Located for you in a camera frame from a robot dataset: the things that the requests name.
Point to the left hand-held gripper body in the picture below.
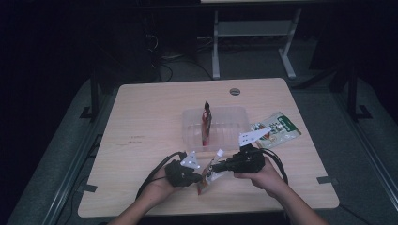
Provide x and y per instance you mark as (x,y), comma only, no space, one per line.
(181,172)

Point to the black tape piece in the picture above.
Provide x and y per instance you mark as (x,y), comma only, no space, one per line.
(327,180)
(88,188)

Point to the green and white snack packet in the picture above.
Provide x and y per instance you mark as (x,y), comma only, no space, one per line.
(281,128)

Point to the person's right hand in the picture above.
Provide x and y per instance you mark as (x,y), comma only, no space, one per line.
(266,178)

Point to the grey table grommet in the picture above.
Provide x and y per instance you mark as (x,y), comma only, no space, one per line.
(234,91)

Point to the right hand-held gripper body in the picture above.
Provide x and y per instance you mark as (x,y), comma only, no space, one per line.
(247,159)

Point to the red and black snack packet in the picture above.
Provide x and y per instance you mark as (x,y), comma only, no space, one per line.
(206,123)

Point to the white metal desk frame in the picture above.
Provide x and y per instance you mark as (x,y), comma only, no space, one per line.
(254,29)

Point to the clear plastic container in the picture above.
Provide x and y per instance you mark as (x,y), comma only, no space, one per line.
(225,131)

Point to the person's left hand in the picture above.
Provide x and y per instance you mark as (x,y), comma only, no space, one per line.
(159,186)

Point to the black metal stand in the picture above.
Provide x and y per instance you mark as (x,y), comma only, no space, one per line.
(94,100)
(353,93)

